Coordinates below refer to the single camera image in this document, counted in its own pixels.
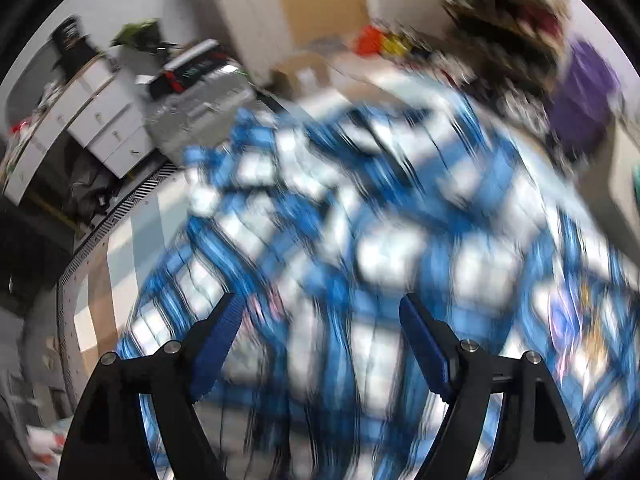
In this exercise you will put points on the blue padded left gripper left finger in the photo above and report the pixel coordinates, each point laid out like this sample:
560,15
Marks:
107,438

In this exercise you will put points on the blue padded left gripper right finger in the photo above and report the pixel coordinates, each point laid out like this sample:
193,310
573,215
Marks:
535,438

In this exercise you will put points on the blue white plaid shirt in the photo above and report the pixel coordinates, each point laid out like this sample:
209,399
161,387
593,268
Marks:
322,227

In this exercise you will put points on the checkered bed sheet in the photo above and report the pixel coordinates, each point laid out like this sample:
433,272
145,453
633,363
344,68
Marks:
99,288

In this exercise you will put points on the black bag under desk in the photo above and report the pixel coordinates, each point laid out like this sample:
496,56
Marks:
90,189

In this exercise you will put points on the white drawer desk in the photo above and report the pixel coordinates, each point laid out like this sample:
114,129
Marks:
98,110

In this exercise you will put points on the purple bag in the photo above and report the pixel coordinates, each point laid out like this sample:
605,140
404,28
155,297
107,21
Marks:
580,107

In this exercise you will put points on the silver flat suitcase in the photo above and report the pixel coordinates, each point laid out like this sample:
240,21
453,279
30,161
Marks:
202,115

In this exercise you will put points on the black red box on suitcase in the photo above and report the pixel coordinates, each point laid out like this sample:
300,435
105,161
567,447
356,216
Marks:
188,68

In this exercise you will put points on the black gift bag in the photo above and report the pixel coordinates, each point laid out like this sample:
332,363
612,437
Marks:
72,47

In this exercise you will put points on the small cardboard box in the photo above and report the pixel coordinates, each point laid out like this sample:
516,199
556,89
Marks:
301,75

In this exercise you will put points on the dark flower bouquet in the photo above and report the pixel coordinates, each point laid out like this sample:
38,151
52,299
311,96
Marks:
144,36

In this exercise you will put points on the wooden shoe rack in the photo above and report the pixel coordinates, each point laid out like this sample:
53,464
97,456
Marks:
522,39

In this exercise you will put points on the orange plastic bag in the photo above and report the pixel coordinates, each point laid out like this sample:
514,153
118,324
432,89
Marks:
369,41

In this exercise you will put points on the white upright suitcase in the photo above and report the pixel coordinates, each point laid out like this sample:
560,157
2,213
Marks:
256,31

